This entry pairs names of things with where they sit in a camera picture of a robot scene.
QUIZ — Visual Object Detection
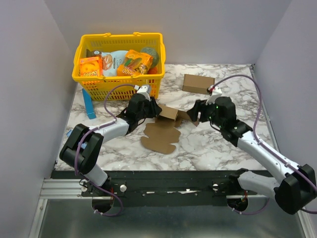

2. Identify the brown cardboard box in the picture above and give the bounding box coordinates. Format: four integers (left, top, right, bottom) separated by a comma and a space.
182, 74, 215, 95
141, 105, 199, 154

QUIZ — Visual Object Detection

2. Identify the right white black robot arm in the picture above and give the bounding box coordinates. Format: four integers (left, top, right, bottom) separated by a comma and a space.
187, 97, 317, 215

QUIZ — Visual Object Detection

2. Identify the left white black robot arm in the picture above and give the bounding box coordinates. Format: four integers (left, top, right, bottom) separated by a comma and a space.
59, 93, 162, 196

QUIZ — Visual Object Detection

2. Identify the tall blue box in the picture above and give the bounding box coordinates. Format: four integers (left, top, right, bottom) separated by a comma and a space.
82, 89, 97, 119

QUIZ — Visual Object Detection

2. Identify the orange Daddy snack box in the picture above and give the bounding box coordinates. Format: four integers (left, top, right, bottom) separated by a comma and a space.
79, 56, 103, 77

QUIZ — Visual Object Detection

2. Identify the small blue flat box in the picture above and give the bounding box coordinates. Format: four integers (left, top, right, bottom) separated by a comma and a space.
66, 129, 87, 149

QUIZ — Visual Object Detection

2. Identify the small orange fruit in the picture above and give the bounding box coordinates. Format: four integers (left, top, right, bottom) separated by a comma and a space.
148, 67, 158, 74

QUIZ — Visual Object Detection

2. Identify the orange candy bag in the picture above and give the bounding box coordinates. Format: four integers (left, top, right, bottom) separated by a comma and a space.
117, 50, 153, 76

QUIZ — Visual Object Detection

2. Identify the yellow plastic shopping basket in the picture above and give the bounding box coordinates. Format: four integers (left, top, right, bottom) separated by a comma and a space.
72, 32, 166, 101

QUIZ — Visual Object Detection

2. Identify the green round melon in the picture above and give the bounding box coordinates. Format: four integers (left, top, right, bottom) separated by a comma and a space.
141, 47, 160, 68

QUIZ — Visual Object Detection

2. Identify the light blue chips bag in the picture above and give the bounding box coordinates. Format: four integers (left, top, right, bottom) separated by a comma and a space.
86, 50, 128, 77

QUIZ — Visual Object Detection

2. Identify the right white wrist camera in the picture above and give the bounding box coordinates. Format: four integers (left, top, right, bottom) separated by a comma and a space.
206, 85, 222, 105

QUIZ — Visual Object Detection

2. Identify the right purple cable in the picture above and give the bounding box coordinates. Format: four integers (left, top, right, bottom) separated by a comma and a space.
209, 74, 317, 215

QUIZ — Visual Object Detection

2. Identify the purple cable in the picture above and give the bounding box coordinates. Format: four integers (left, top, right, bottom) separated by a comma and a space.
209, 74, 317, 215
74, 84, 139, 217

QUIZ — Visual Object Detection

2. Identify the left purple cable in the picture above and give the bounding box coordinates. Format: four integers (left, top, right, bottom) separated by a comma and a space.
74, 84, 139, 217

